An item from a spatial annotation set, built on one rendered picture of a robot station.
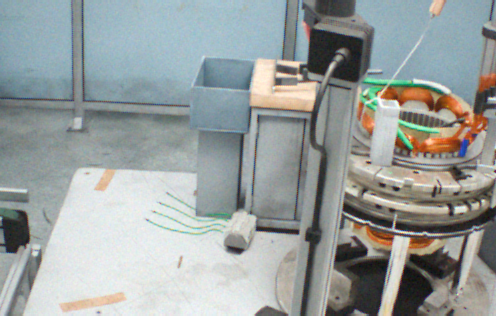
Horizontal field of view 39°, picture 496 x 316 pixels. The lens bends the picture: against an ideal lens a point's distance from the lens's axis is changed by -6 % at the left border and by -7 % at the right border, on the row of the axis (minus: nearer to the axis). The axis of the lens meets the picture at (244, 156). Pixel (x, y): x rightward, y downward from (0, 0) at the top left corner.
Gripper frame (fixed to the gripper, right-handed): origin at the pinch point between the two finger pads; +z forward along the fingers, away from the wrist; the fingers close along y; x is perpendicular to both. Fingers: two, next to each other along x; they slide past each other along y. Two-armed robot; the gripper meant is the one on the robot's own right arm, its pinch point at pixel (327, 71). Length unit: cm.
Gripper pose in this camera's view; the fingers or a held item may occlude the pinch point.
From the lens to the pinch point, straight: 105.0
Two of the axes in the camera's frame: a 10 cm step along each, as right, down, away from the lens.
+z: -0.8, 8.8, 4.7
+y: 2.3, 4.8, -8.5
